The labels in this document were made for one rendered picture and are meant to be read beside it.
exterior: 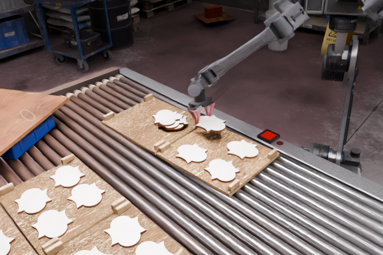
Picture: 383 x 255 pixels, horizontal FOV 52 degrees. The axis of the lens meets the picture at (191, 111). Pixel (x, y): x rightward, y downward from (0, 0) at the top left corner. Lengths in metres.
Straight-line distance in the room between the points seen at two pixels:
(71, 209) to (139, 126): 0.60
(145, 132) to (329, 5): 1.09
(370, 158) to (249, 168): 1.95
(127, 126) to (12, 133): 0.52
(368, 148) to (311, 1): 1.81
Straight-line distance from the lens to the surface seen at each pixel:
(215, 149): 1.74
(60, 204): 1.58
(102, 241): 1.40
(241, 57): 1.63
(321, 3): 2.08
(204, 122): 1.78
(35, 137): 1.99
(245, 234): 1.40
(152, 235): 1.39
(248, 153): 1.70
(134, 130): 1.91
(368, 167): 3.36
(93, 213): 1.51
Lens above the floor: 1.95
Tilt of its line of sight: 30 degrees down
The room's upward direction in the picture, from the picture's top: 3 degrees counter-clockwise
